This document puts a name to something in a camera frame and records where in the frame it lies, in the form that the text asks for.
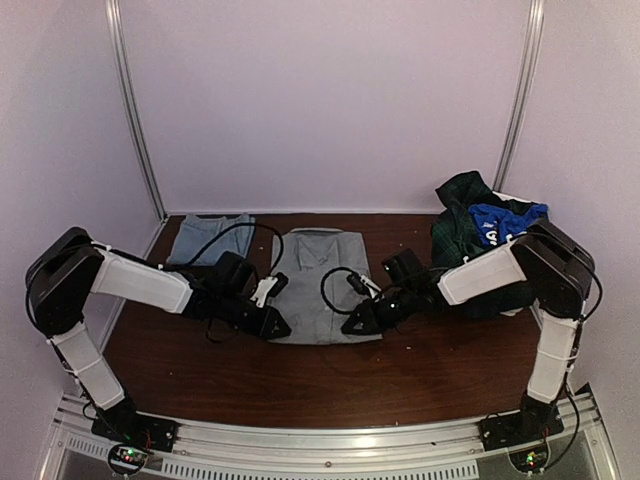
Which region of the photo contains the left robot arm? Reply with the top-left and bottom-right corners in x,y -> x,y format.
24,227 -> 291,444

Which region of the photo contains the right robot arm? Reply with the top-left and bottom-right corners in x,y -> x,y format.
341,219 -> 601,442

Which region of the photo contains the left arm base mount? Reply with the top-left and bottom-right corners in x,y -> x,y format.
89,394 -> 178,479

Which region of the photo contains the light blue denim skirt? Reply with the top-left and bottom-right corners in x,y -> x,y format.
166,213 -> 256,266

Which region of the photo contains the black cable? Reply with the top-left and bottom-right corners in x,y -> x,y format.
319,267 -> 366,316
184,222 -> 286,346

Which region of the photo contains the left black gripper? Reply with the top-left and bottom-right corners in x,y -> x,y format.
216,291 -> 291,341

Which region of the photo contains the grey shirt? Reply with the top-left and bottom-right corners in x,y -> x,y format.
270,227 -> 382,346

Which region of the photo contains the left aluminium post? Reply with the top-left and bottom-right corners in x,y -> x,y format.
105,0 -> 167,222

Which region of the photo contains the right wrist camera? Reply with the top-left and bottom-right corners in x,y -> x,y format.
347,272 -> 382,298

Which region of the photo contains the aluminium front rail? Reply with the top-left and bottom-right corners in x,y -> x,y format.
35,392 -> 622,479

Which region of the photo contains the blue cloth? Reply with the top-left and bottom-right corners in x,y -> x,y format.
468,203 -> 548,247

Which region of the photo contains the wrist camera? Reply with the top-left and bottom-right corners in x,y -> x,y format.
250,272 -> 289,308
347,272 -> 382,298

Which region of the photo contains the left black cable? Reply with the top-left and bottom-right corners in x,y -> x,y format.
184,222 -> 286,346

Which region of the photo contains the right aluminium post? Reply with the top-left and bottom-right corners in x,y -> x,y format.
492,0 -> 545,192

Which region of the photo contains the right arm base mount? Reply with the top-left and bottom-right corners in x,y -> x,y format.
478,394 -> 564,475

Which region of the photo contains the aluminium post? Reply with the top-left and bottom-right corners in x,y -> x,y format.
105,0 -> 167,222
492,0 -> 545,192

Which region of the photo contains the right black cable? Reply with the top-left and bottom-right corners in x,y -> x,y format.
319,267 -> 366,316

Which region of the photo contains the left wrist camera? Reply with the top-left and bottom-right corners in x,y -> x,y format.
250,272 -> 289,308

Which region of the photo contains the dark green plaid garment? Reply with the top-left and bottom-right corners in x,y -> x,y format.
431,171 -> 535,319

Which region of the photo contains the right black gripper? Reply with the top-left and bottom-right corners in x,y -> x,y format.
342,286 -> 418,334

